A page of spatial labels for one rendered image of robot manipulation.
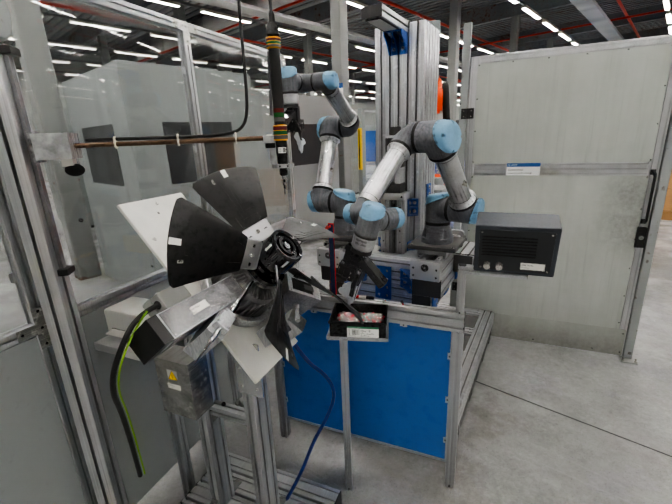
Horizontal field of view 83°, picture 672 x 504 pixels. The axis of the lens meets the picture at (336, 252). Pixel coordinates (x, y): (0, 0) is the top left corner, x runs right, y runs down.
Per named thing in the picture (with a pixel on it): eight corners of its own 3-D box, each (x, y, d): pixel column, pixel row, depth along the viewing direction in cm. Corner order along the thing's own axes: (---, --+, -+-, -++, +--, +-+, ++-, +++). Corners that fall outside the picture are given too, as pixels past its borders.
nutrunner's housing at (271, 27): (278, 176, 119) (264, 9, 106) (277, 175, 123) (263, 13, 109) (290, 175, 120) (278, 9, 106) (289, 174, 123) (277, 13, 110)
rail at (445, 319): (267, 303, 183) (265, 288, 181) (271, 300, 186) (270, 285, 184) (463, 333, 148) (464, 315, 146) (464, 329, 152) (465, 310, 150)
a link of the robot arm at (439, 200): (432, 217, 188) (433, 189, 184) (458, 220, 179) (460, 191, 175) (419, 221, 180) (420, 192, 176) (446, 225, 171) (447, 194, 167)
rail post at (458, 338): (444, 486, 173) (452, 331, 150) (445, 479, 176) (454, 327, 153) (453, 488, 171) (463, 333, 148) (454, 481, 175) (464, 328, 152)
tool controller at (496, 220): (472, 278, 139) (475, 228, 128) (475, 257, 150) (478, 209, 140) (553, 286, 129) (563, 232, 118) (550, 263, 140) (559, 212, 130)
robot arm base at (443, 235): (426, 235, 192) (426, 216, 189) (456, 238, 185) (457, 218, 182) (416, 243, 180) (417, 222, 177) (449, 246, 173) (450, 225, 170)
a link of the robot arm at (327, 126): (328, 210, 198) (341, 110, 203) (303, 209, 204) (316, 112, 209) (337, 215, 209) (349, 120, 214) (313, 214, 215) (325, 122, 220)
